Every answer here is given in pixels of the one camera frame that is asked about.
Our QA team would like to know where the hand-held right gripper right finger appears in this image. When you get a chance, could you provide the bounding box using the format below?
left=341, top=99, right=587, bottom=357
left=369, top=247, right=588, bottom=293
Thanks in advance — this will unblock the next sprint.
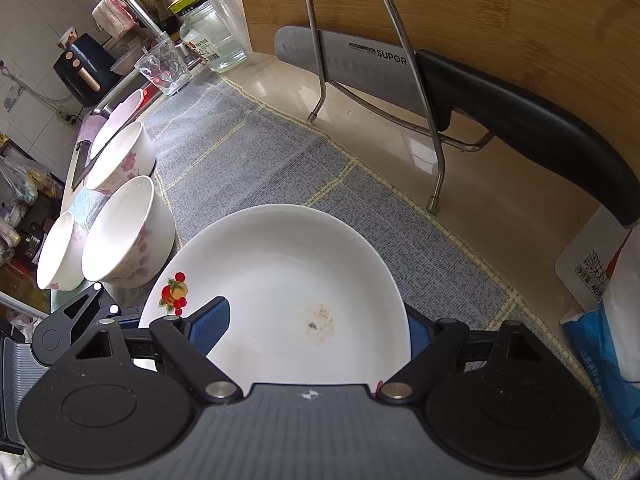
left=375, top=305, right=551, bottom=403

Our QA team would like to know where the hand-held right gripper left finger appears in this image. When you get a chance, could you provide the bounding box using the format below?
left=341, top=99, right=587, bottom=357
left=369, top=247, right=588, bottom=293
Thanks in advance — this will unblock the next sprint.
left=60, top=296, right=242, bottom=405

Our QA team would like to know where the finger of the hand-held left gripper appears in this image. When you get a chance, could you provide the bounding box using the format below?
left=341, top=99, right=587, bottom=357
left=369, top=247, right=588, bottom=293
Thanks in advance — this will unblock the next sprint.
left=50, top=282, right=146, bottom=336

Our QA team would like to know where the white floral bowl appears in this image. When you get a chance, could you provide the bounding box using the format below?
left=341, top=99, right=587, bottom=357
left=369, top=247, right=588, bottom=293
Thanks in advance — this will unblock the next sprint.
left=81, top=175, right=176, bottom=289
left=86, top=121, right=157, bottom=197
left=36, top=211, right=91, bottom=292

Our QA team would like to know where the white fruit print plate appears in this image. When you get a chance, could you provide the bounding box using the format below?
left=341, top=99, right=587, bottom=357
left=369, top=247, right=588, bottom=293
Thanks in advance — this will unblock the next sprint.
left=138, top=203, right=412, bottom=393

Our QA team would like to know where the dark cleaver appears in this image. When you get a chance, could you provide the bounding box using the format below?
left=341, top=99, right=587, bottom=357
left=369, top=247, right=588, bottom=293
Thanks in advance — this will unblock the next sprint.
left=71, top=140, right=94, bottom=191

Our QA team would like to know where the plastic bag of goods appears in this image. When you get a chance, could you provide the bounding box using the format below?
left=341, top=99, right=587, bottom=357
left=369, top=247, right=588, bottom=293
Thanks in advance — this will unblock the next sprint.
left=0, top=155, right=63, bottom=211

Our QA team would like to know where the grey checked towel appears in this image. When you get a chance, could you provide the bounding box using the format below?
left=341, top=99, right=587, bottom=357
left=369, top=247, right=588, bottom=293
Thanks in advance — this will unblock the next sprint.
left=67, top=67, right=526, bottom=391

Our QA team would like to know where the blue white salt bag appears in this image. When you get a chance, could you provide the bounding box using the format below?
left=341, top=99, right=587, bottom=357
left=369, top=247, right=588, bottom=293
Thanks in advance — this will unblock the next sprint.
left=555, top=200, right=640, bottom=453

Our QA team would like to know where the steel sink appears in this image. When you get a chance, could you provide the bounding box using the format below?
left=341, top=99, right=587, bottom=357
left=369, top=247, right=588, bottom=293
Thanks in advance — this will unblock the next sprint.
left=92, top=67, right=148, bottom=117

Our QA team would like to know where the dark blue air fryer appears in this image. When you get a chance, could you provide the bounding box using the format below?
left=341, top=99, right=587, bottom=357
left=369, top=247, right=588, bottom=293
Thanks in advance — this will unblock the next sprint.
left=52, top=33, right=118, bottom=106

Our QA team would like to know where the clear glass cup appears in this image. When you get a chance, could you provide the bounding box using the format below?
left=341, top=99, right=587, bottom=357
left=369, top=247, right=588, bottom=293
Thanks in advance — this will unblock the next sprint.
left=134, top=40, right=193, bottom=97

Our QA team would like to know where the glass jar yellow green lid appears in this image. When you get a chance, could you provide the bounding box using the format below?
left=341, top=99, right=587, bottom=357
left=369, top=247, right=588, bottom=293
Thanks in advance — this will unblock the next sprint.
left=167, top=0, right=251, bottom=72

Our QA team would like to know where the pink white rag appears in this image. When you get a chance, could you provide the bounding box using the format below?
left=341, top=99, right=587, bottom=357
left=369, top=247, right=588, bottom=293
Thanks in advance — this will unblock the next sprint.
left=92, top=0, right=138, bottom=38

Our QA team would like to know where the bamboo cutting board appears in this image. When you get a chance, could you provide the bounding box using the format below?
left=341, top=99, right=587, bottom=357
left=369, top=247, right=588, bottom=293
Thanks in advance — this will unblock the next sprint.
left=234, top=0, right=640, bottom=231

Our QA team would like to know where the metal wire rack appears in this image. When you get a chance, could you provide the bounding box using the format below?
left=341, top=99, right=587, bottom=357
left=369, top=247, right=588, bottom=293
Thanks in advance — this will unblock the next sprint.
left=304, top=0, right=493, bottom=213

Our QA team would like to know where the black handled kitchen knife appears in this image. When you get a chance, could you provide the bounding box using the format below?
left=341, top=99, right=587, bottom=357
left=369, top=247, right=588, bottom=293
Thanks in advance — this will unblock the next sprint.
left=274, top=25, right=640, bottom=228

